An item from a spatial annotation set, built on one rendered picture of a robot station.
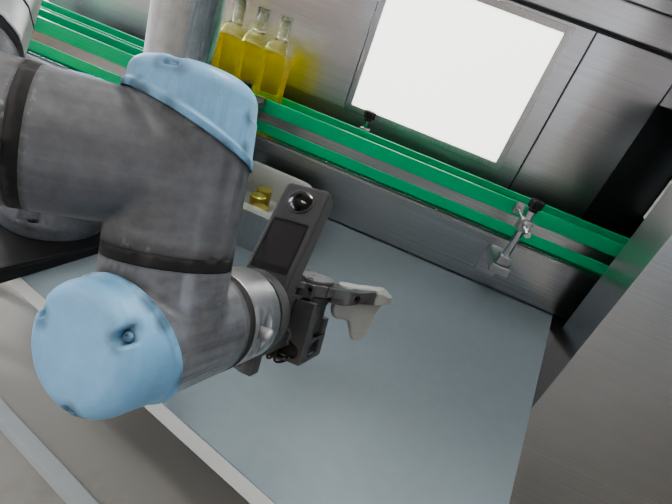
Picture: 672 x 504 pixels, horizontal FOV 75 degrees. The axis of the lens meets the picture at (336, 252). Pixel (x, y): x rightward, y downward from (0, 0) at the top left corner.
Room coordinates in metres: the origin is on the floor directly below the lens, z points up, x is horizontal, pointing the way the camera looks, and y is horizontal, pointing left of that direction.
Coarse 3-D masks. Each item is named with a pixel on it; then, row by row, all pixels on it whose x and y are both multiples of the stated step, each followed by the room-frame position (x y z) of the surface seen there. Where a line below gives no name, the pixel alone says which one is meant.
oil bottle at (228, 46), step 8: (224, 24) 1.06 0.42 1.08; (232, 24) 1.06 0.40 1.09; (240, 24) 1.08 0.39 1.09; (224, 32) 1.06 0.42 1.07; (232, 32) 1.06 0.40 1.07; (240, 32) 1.06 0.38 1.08; (224, 40) 1.06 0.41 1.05; (232, 40) 1.06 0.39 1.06; (240, 40) 1.06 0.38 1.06; (216, 48) 1.06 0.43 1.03; (224, 48) 1.06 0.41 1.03; (232, 48) 1.06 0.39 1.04; (216, 56) 1.06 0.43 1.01; (224, 56) 1.06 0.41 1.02; (232, 56) 1.06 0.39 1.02; (216, 64) 1.06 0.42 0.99; (224, 64) 1.06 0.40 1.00; (232, 64) 1.06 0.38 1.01; (232, 72) 1.06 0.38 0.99
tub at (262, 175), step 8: (256, 168) 0.95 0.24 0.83; (264, 168) 0.95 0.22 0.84; (272, 168) 0.95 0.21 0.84; (256, 176) 0.94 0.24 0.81; (264, 176) 0.94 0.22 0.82; (272, 176) 0.94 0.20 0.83; (280, 176) 0.94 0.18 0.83; (288, 176) 0.94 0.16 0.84; (248, 184) 0.94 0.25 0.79; (256, 184) 0.94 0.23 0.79; (264, 184) 0.94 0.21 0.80; (272, 184) 0.94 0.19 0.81; (280, 184) 0.94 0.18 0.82; (304, 184) 0.93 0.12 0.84; (248, 192) 0.93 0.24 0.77; (272, 192) 0.94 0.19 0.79; (280, 192) 0.94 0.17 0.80; (248, 200) 0.89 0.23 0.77; (272, 200) 0.93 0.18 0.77; (248, 208) 0.73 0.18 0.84; (256, 208) 0.73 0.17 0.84; (272, 208) 0.90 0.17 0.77; (264, 216) 0.72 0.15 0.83
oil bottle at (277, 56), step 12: (264, 48) 1.05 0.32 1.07; (276, 48) 1.05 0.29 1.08; (288, 48) 1.06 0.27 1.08; (264, 60) 1.05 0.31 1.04; (276, 60) 1.05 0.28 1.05; (288, 60) 1.07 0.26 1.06; (264, 72) 1.05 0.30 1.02; (276, 72) 1.05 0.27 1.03; (288, 72) 1.09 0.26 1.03; (264, 84) 1.05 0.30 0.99; (276, 84) 1.05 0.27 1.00; (264, 96) 1.05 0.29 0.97; (276, 96) 1.05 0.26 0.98
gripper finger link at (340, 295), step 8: (328, 288) 0.35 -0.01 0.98; (336, 288) 0.36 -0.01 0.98; (344, 288) 0.37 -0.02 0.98; (328, 296) 0.34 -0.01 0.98; (336, 296) 0.35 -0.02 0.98; (344, 296) 0.35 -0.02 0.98; (352, 296) 0.36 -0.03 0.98; (360, 296) 0.37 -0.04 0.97; (368, 296) 0.38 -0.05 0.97; (336, 304) 0.35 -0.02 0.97; (344, 304) 0.35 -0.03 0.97; (352, 304) 0.36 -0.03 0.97; (368, 304) 0.39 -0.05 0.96
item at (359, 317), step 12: (360, 288) 0.39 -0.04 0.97; (372, 288) 0.41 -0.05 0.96; (384, 288) 0.43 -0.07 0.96; (384, 300) 0.41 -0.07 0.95; (336, 312) 0.37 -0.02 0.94; (348, 312) 0.38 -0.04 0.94; (360, 312) 0.39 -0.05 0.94; (372, 312) 0.40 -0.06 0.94; (348, 324) 0.38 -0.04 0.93; (360, 324) 0.39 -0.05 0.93; (360, 336) 0.38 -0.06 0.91
